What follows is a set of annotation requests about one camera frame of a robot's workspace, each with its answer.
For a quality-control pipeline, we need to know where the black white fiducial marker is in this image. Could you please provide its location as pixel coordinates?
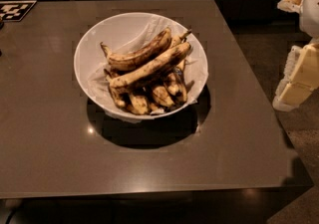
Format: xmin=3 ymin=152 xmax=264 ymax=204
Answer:
xmin=0 ymin=0 xmax=37 ymax=22

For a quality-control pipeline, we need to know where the long front spotted banana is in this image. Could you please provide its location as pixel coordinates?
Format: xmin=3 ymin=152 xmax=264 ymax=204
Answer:
xmin=109 ymin=42 xmax=191 ymax=94

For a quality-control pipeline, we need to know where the right lower banana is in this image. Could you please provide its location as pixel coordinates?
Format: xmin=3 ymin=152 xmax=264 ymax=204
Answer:
xmin=163 ymin=60 xmax=187 ymax=105

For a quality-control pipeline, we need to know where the bottom centre-right banana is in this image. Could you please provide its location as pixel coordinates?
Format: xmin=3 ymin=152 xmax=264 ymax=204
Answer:
xmin=151 ymin=84 xmax=174 ymax=108

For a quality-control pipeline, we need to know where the bottom middle banana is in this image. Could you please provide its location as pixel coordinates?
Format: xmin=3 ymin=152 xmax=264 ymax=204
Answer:
xmin=127 ymin=93 xmax=150 ymax=115

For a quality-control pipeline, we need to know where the upper spotted banana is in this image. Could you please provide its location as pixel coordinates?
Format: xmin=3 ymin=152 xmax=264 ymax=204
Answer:
xmin=100 ymin=27 xmax=171 ymax=72

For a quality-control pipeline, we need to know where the left lower banana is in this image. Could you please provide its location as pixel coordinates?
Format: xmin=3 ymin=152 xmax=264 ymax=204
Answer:
xmin=104 ymin=69 xmax=127 ymax=109

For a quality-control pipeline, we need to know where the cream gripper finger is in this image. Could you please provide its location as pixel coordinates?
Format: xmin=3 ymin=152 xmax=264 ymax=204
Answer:
xmin=272 ymin=43 xmax=319 ymax=112
xmin=277 ymin=0 xmax=302 ymax=13

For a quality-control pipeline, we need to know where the back banana with stem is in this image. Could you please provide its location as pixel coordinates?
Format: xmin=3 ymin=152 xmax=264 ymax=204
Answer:
xmin=169 ymin=30 xmax=191 ymax=48

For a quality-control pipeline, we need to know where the white bowl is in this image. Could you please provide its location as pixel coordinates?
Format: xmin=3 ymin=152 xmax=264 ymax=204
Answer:
xmin=73 ymin=12 xmax=210 ymax=121

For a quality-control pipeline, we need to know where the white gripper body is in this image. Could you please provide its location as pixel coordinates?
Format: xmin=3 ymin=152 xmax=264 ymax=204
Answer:
xmin=299 ymin=0 xmax=319 ymax=38

